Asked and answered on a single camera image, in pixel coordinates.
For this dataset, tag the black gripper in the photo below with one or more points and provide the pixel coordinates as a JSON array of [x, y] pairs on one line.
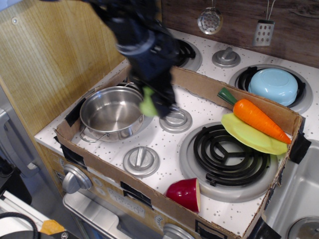
[[151, 61]]

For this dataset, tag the green toy broccoli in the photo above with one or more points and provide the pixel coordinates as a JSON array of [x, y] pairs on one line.
[[147, 106]]

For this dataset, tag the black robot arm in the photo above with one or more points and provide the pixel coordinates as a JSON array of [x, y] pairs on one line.
[[130, 21]]

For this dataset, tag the stainless steel pan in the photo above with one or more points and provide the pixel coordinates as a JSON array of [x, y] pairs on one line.
[[111, 114]]

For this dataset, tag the silver middle stove knob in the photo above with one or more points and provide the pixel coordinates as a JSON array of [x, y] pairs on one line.
[[177, 121]]

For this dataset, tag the silver stove knob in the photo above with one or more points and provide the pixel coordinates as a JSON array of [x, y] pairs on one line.
[[177, 121], [141, 162], [226, 58]]

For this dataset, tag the black back left burner coil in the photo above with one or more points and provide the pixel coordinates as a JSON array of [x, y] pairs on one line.
[[186, 53]]

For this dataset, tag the black burner coil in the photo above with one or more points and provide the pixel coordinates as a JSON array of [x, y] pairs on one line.
[[225, 160], [186, 53], [244, 79]]

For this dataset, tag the silver front stove knob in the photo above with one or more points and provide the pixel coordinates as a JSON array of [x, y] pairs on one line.
[[141, 162]]

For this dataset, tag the silver back stove knob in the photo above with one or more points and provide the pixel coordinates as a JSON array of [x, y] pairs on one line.
[[226, 58]]

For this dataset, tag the orange toy carrot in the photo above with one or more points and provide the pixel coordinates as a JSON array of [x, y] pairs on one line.
[[249, 113]]

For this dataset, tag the black back right burner coil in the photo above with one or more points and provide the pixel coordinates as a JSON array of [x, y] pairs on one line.
[[244, 79]]

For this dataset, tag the yellow toy plate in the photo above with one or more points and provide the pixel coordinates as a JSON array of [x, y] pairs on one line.
[[251, 137]]

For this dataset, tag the hanging metal strainer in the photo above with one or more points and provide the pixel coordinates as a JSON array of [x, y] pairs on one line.
[[210, 20]]

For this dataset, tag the black front right burner coil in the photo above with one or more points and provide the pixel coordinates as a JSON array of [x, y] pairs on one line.
[[225, 160]]

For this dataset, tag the red toy apple half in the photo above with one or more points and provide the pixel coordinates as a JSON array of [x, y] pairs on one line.
[[186, 192]]

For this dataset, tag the brown cardboard fence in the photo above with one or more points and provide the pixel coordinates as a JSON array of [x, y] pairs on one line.
[[144, 198]]

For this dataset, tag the light blue bowl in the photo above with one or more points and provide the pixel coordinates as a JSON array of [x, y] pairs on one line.
[[274, 84]]

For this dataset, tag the hanging metal spatula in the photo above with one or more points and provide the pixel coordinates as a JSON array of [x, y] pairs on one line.
[[264, 28]]

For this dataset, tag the silver oven dial knob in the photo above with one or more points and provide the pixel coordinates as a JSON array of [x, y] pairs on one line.
[[75, 180]]

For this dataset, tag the silver lower oven knob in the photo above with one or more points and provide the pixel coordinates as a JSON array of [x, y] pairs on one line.
[[171, 231]]

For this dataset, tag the steel sink basin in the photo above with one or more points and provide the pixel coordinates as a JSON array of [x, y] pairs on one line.
[[293, 211]]

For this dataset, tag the silver oven door handle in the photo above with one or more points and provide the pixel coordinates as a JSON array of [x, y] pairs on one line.
[[102, 221]]

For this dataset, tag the gray fridge door handle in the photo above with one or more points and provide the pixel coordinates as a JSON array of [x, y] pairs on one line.
[[17, 149]]

